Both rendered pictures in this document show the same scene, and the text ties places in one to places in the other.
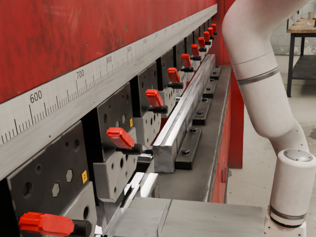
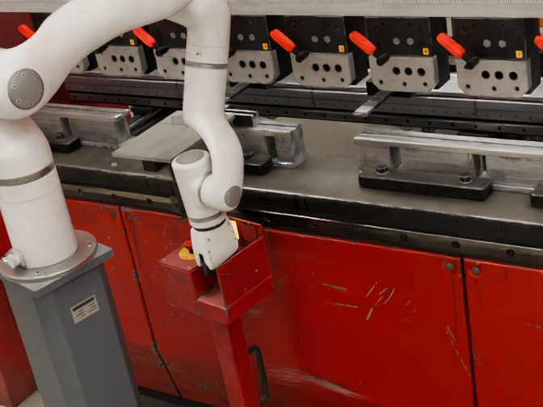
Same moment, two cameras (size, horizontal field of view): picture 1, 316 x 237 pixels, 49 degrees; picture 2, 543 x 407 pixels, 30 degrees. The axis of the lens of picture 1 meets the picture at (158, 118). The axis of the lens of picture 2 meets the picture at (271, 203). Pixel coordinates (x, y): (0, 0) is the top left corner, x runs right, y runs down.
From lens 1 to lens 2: 2.67 m
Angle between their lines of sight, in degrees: 100
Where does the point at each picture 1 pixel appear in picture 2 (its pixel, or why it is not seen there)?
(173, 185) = (329, 175)
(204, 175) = (338, 194)
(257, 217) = (159, 156)
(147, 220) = not seen: hidden behind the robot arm
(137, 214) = not seen: hidden behind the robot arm
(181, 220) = (185, 131)
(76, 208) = (122, 51)
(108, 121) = (158, 27)
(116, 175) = (166, 63)
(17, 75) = not seen: outside the picture
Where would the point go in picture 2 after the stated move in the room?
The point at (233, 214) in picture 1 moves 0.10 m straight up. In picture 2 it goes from (172, 148) to (163, 108)
